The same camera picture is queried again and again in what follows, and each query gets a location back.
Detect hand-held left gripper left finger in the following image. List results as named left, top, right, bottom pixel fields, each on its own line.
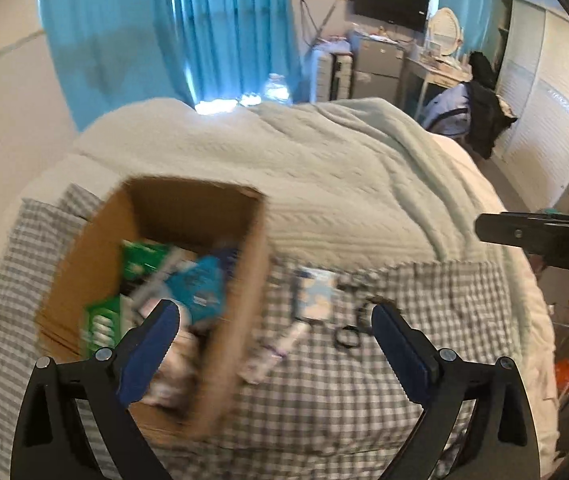
left=10, top=299, right=181, bottom=480

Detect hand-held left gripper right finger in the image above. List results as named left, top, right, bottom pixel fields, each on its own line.
left=370, top=302, right=544, bottom=480

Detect floral white tissue packet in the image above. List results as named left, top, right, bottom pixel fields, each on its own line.
left=147, top=305, right=208, bottom=408

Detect green box white print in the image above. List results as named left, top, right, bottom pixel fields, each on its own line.
left=83, top=296, right=128, bottom=358

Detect brown cardboard box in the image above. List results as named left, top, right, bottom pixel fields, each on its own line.
left=34, top=176, right=272, bottom=438

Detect black scissors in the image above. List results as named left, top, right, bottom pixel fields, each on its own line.
left=331, top=270, right=397, bottom=348

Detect blue plastic packet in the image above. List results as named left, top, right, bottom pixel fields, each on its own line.
left=164, top=255, right=228, bottom=328

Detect grey checked cloth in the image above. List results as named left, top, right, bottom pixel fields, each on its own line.
left=0, top=185, right=557, bottom=480

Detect white and green box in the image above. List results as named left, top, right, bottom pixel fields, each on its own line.
left=119, top=240, right=175, bottom=283

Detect blue and white packet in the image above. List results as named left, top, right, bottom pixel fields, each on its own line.
left=293, top=267, right=340, bottom=322

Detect small white tube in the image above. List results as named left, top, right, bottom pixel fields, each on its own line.
left=274, top=321, right=310, bottom=356

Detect orange packet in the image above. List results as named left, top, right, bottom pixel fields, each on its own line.
left=554, top=360, right=569, bottom=401

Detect black jacket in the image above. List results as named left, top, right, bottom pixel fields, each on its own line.
left=464, top=51, right=519, bottom=161

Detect white wardrobe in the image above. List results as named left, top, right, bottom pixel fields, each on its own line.
left=494, top=0, right=569, bottom=211

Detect chair with clothes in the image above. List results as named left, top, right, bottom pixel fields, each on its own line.
left=419, top=82, right=480, bottom=138

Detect white desk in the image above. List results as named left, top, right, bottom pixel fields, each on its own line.
left=399, top=55, right=472, bottom=116

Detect light green knitted blanket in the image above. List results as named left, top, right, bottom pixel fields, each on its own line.
left=72, top=97, right=560, bottom=461

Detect white oval mirror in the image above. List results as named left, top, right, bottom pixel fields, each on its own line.
left=427, top=7, right=465, bottom=61

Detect grey drawer cabinets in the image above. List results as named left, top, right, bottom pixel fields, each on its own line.
left=351, top=35, right=407, bottom=106

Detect blue curtain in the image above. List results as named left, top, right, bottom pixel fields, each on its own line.
left=439, top=0, right=502, bottom=61
left=37, top=0, right=302, bottom=133

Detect black television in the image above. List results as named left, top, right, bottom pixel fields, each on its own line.
left=354, top=0, right=430, bottom=32

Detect clear water bottle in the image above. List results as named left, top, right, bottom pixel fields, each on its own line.
left=263, top=73, right=294, bottom=106

